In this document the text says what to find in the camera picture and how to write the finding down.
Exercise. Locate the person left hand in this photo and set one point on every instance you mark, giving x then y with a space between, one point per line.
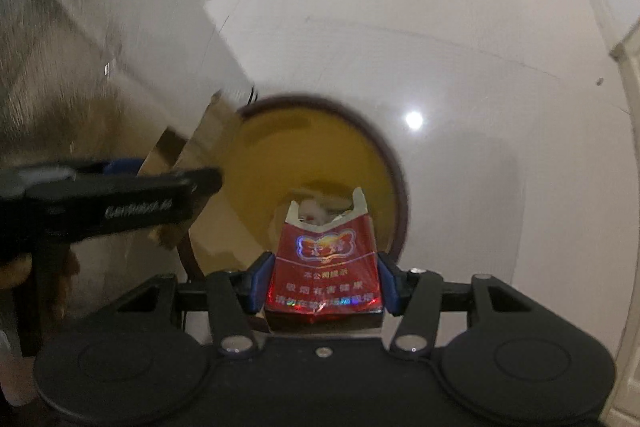
48 281

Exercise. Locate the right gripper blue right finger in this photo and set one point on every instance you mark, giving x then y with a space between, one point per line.
394 285

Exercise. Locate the round brown trash bin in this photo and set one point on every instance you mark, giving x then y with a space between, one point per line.
294 147

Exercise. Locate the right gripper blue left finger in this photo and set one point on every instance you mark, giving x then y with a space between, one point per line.
255 283

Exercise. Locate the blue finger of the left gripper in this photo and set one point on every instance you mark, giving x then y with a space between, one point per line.
123 167

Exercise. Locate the red cigarette pack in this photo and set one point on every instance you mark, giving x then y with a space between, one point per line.
326 263

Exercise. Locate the brown cardboard piece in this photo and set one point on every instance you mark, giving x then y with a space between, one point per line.
198 159

